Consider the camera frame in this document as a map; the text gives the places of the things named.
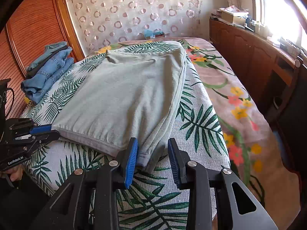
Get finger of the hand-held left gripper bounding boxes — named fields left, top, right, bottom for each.
left=4, top=129, right=61, bottom=158
left=10, top=118, right=52, bottom=136

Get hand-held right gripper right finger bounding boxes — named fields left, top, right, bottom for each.
left=167, top=138, right=279, bottom=230

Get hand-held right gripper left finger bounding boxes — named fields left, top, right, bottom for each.
left=29, top=137, right=139, bottom=230

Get grey-green pants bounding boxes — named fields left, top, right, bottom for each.
left=51, top=47, right=187, bottom=173

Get person's left hand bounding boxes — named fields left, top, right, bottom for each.
left=6, top=166, right=24, bottom=182

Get leaf-print bed sheet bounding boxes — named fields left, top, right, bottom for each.
left=20, top=41, right=231, bottom=230

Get light blue folded jeans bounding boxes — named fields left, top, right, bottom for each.
left=21, top=47, right=75, bottom=103

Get floral blanket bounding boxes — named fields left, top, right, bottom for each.
left=95, top=36, right=301, bottom=223

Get grey-blue folded jeans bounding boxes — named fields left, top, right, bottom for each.
left=27, top=41, right=69, bottom=72

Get wooden slatted wardrobe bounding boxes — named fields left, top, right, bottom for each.
left=0, top=0, right=84, bottom=120

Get long wooden cabinet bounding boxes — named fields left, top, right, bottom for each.
left=209, top=17, right=307, bottom=173

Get blue crumpled cloth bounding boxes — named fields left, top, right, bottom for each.
left=143, top=29, right=161, bottom=37

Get circle-patterned sheer curtain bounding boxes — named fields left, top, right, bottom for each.
left=66, top=0, right=204, bottom=55

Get open beige carton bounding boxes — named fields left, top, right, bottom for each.
left=221, top=11, right=247, bottom=25

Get wood-framed window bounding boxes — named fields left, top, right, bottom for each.
left=249, top=0, right=307, bottom=51

